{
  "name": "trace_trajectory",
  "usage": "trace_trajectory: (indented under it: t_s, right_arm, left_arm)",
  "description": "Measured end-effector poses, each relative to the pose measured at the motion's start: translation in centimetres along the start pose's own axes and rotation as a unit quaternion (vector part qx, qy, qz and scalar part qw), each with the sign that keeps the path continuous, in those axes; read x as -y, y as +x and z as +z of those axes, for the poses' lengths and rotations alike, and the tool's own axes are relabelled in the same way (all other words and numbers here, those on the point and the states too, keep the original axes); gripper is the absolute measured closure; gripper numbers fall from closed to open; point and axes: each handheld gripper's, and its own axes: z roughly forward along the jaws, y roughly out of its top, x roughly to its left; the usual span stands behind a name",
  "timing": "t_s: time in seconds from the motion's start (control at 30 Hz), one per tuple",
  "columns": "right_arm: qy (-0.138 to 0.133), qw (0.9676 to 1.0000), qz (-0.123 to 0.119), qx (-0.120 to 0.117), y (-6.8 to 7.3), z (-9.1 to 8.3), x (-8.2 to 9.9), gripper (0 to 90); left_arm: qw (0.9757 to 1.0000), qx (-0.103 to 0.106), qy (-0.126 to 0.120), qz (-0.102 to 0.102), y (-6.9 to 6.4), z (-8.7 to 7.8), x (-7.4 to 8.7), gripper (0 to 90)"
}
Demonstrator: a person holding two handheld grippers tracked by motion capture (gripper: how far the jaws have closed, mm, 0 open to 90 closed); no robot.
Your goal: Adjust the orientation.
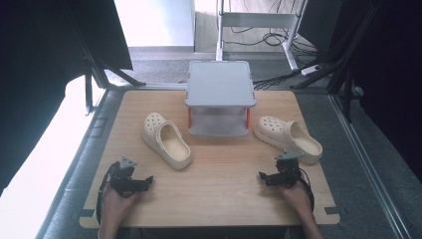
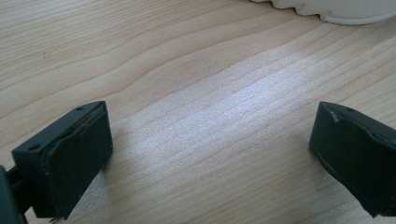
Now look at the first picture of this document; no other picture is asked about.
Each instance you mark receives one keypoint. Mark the person's right hand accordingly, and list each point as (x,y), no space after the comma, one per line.
(298,199)

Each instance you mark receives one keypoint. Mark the aluminium floor rail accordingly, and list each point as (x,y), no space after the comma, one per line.
(368,166)

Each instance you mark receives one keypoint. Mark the black tripod stand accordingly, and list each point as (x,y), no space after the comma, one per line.
(341,66)
(99,71)

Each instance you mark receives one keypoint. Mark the grey two-tier shoe rack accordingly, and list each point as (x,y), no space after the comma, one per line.
(219,83)

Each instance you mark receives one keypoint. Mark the white metal stand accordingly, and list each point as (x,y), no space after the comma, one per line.
(257,20)

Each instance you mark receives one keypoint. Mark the black curtain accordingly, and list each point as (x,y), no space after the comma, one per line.
(388,73)
(40,66)

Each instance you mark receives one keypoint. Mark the white power strip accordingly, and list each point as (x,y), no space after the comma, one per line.
(310,69)

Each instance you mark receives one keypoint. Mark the person's left hand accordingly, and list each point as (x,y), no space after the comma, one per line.
(112,207)

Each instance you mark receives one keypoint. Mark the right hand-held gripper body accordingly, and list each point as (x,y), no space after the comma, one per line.
(288,171)

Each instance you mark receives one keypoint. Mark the cream clog shoe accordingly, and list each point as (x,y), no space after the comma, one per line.
(288,136)
(167,142)

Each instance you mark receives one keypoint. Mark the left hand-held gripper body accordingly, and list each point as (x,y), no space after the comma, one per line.
(121,179)

